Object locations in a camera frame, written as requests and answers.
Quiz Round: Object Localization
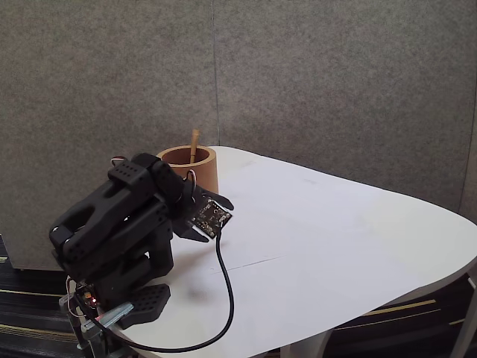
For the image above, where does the tan wooden pen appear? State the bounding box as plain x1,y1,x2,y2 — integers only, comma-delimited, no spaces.
189,128,200,164

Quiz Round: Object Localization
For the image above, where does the brown cylindrical pen holder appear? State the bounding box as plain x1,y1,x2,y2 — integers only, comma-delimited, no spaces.
155,145,220,195

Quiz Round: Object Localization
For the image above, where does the metal table clamp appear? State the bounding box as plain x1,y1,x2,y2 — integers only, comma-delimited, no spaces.
76,302,134,358

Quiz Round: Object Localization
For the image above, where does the controller board with red LED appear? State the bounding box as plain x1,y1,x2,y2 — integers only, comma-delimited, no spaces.
74,283,102,311

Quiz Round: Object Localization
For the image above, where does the white table leg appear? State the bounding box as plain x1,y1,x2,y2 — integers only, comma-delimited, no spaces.
279,330,333,358
451,274,477,358

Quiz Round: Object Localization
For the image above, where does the bare camera circuit board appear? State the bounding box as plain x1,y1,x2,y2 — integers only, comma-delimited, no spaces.
187,198,235,239

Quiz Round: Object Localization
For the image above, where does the black camera cable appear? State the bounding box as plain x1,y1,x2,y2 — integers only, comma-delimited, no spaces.
72,227,236,354

